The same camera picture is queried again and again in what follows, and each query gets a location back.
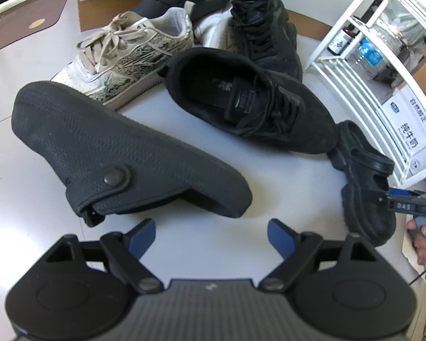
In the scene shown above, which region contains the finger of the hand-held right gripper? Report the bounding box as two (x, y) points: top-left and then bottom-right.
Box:
(367, 188), (425, 215)

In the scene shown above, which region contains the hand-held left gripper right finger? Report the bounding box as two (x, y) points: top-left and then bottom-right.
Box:
(261, 218), (382, 294)

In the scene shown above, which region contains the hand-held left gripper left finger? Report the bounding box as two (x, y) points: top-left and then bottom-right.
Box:
(42, 218), (164, 294)

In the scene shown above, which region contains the black chunky rubber clog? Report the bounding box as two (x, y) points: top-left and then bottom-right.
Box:
(327, 121), (397, 247)

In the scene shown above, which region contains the black lace-up sneaker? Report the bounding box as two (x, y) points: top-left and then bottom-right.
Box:
(159, 47), (337, 154)
(229, 0), (303, 83)

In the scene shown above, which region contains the beige patterned lace-up sneaker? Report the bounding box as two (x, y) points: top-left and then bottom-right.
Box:
(51, 2), (196, 111)
(193, 7), (243, 48)

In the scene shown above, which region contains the person's right hand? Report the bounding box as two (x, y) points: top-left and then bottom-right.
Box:
(407, 218), (426, 265)

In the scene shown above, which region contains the white printed carton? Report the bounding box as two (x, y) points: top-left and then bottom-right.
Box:
(381, 85), (426, 186)

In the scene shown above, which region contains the white slatted shoe rack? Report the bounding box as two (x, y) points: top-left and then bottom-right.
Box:
(303, 0), (426, 190)

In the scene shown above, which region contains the clear plastic water bottle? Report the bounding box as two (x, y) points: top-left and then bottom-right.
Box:
(346, 36), (385, 79)

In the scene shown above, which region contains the dark glass bottle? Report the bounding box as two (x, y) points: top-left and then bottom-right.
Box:
(327, 25), (360, 56)

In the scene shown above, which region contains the grey plastic bag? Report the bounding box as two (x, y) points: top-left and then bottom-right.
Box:
(372, 0), (426, 45)

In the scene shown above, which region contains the brown doormat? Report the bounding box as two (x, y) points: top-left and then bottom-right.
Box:
(0, 0), (71, 58)

